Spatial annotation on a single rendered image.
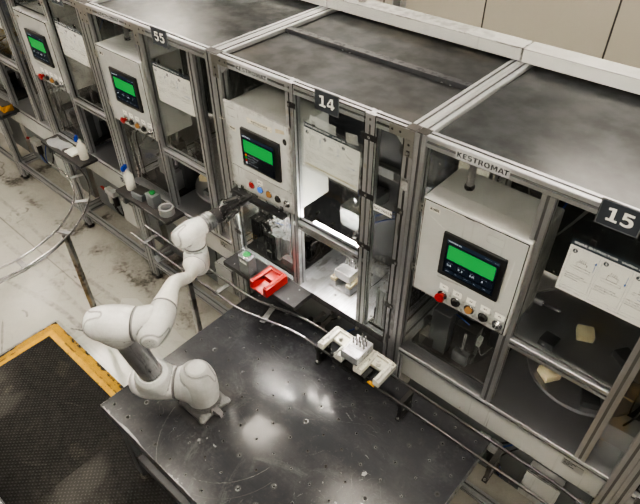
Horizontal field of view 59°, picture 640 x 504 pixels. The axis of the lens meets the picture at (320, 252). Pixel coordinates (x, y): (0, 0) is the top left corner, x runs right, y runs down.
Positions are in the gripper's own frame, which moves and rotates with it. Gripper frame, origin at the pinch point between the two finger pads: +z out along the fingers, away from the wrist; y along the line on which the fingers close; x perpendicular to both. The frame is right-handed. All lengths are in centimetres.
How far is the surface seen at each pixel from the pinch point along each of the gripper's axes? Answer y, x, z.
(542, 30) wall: -25, 14, 370
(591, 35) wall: -19, -28, 370
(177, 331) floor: -143, 75, -12
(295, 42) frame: 59, 10, 48
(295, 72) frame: 59, -13, 24
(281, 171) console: 16.7, -15.1, 10.8
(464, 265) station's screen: 19, -111, 8
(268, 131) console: 34.8, -8.5, 10.6
